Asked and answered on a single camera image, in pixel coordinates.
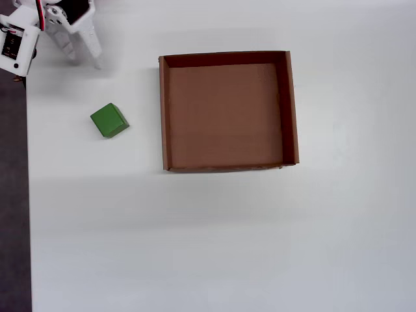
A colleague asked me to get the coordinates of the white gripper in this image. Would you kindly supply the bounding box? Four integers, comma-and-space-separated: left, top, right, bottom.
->
44, 0, 103, 70

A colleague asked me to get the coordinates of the green wooden cube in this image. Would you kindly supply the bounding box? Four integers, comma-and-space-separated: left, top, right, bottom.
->
90, 102, 130, 140

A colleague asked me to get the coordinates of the brown cardboard box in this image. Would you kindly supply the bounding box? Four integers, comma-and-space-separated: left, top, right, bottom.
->
158, 49, 300, 173

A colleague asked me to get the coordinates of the red black servo cable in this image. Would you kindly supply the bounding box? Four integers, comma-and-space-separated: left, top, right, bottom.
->
36, 0, 48, 33

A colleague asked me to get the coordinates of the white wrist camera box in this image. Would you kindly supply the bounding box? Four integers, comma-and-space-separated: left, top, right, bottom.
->
0, 5, 41, 77

